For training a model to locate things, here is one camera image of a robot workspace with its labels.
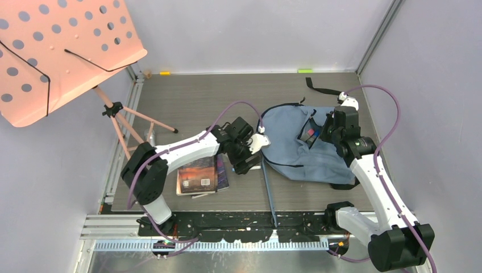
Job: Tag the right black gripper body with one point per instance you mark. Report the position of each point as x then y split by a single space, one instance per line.
329 133

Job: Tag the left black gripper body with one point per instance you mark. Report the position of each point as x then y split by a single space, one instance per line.
239 154

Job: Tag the light blue backpack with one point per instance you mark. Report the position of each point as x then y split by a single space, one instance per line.
290 156

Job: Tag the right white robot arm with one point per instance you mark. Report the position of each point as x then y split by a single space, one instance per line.
396 239

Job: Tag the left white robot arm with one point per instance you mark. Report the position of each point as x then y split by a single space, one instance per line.
146 171

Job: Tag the purple cover book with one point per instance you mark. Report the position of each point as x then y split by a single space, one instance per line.
222 180

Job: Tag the dark sunset cover book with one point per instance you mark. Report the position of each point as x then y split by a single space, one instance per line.
198 177

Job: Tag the silver metal cylinder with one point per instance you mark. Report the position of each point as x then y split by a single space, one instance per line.
150 137

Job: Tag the pink perforated music stand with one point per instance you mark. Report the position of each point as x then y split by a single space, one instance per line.
54 51

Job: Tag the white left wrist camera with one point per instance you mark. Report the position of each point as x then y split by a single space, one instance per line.
258 141

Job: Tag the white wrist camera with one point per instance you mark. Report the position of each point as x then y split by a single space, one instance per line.
258 141
345 100

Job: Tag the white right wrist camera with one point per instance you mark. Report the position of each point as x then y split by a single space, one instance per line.
345 100

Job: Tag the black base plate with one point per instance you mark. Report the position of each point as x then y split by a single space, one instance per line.
246 227

